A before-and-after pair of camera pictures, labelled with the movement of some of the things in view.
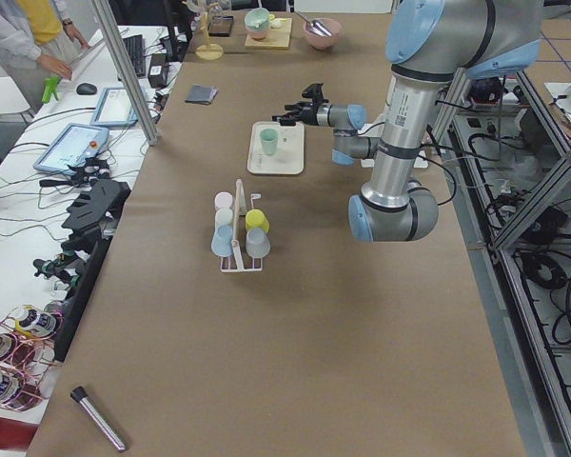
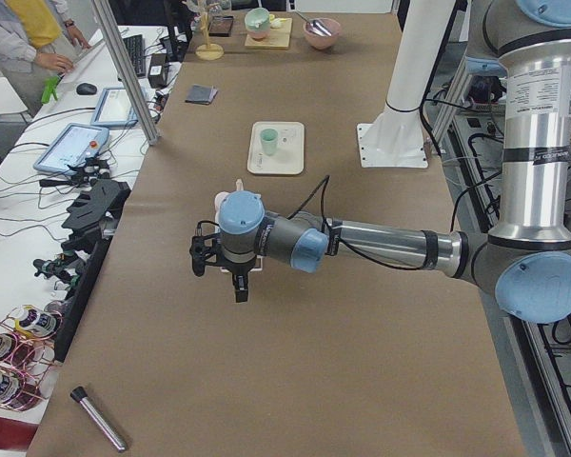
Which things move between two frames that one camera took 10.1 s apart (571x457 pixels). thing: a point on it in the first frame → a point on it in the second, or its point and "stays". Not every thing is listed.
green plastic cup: (268, 137) stays
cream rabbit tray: (288, 155) stays
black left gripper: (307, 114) → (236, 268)
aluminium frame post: (127, 70) stays
